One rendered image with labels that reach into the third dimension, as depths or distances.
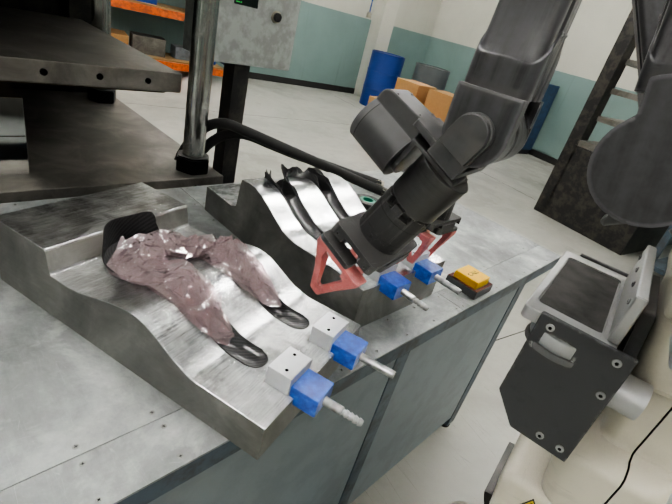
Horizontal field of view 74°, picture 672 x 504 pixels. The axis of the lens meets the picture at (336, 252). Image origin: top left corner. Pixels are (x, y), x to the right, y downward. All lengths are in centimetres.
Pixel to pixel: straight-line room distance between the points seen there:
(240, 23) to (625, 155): 124
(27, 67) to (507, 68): 102
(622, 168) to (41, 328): 71
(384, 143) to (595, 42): 764
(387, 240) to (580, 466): 37
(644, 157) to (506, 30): 14
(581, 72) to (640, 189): 768
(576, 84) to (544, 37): 762
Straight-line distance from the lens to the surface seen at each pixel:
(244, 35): 148
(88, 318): 69
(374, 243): 47
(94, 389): 66
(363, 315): 79
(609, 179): 37
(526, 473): 72
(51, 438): 62
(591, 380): 57
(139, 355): 64
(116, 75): 127
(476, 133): 39
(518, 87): 40
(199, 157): 134
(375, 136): 45
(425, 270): 85
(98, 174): 128
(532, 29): 40
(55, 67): 122
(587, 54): 805
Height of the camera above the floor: 128
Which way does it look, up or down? 28 degrees down
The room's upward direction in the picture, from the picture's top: 15 degrees clockwise
